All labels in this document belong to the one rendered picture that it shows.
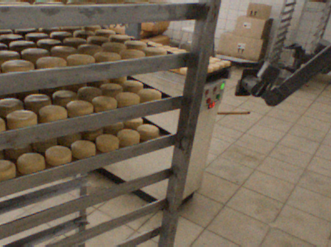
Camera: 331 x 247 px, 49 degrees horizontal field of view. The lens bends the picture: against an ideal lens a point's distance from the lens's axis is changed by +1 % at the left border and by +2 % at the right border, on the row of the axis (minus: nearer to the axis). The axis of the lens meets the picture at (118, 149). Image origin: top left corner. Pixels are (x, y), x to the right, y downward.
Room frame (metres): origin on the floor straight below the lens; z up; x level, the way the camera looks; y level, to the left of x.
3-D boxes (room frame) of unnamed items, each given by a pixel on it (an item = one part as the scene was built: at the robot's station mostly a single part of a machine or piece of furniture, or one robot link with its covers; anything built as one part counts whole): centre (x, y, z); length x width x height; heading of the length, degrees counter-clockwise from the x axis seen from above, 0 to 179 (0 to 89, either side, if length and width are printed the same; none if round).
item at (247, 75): (1.38, -0.50, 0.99); 0.07 x 0.07 x 0.10; 5
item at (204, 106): (1.82, -0.47, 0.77); 0.24 x 0.04 x 0.14; 139
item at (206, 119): (2.06, -0.20, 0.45); 0.70 x 0.34 x 0.90; 49
